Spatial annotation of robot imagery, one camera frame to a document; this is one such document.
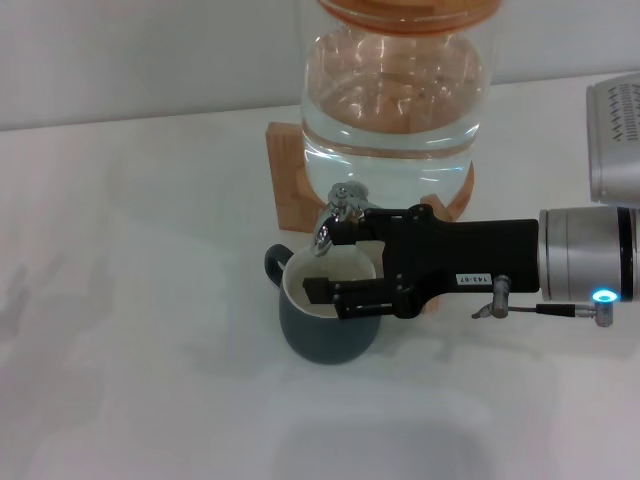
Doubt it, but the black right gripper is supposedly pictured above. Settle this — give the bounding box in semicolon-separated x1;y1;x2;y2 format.
302;203;542;321

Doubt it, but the dark teal ceramic mug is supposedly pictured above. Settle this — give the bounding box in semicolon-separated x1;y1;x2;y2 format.
263;243;385;365

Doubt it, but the chrome dispenser faucet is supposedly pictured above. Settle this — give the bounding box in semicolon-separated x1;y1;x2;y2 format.
312;180;382;258

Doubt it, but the light wooden dispenser stand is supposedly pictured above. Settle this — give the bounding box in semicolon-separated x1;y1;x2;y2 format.
266;121;476;315

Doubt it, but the clear glass water dispenser jar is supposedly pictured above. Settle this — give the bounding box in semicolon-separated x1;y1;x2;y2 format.
299;0;500;225

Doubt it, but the wooden dispenser lid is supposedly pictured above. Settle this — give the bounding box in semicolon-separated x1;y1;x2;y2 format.
317;0;504;36

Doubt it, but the black cable with metal plugs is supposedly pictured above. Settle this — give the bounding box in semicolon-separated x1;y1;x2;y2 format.
471;274;619;329

